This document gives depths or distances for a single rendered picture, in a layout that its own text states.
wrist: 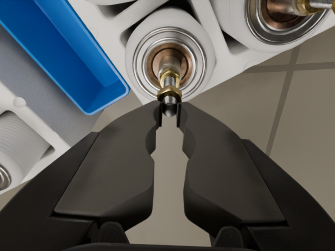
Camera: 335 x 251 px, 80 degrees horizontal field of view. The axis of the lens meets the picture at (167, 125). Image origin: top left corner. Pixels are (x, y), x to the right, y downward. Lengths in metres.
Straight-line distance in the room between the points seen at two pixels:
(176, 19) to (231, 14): 0.05
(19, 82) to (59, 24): 0.16
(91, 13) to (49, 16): 0.23
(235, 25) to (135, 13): 0.12
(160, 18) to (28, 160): 0.30
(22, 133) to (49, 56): 0.15
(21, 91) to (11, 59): 0.06
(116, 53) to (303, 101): 0.47
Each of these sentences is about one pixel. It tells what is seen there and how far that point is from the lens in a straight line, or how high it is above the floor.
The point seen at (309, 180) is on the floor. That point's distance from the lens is 0.82.
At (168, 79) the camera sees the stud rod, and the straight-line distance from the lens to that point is 0.17.
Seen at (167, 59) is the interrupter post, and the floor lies 0.26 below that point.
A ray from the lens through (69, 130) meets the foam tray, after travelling 0.42.
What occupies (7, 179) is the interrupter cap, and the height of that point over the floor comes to 0.25.
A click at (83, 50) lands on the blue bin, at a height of 0.00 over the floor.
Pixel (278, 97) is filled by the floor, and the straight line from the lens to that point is 0.57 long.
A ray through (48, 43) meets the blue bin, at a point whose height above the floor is 0.06.
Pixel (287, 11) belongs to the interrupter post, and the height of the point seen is 0.27.
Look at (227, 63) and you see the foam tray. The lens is 0.30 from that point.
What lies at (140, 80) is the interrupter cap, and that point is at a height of 0.25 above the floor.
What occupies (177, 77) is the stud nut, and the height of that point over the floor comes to 0.29.
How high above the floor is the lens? 0.46
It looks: 57 degrees down
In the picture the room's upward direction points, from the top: 179 degrees counter-clockwise
